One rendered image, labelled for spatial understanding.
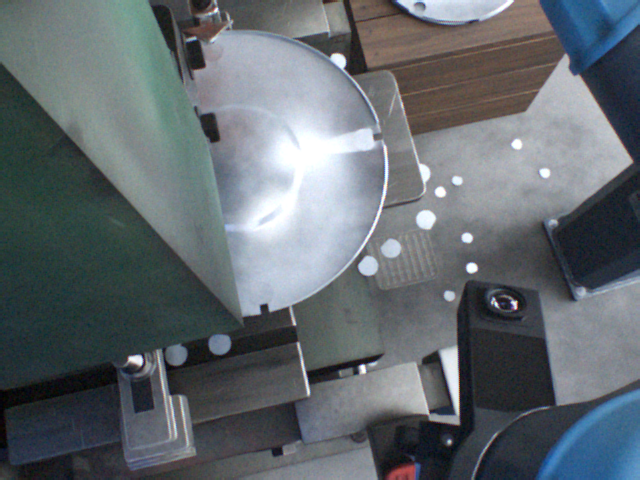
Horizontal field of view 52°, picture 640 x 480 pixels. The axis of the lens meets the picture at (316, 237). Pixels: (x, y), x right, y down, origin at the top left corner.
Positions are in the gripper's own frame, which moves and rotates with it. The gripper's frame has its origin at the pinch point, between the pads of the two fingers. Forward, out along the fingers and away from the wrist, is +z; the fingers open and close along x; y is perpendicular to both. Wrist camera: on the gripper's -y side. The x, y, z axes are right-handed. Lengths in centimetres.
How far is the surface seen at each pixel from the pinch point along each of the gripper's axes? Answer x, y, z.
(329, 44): -16, -48, 25
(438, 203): 10, -54, 84
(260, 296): -16.2, -10.1, 8.8
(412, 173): -4.5, -24.6, 8.0
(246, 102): -21.8, -28.7, 8.0
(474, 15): 5, -75, 47
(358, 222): -8.7, -18.7, 8.2
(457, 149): 12, -67, 84
